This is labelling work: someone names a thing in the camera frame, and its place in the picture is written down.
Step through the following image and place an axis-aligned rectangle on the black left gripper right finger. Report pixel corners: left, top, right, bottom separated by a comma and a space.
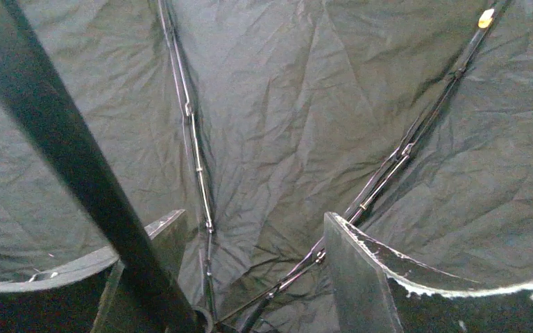
324, 212, 533, 332

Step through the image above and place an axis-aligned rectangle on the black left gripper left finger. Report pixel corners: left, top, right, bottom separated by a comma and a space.
0, 209, 189, 333

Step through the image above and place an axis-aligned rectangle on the purple umbrella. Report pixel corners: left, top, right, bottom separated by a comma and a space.
0, 1, 533, 315

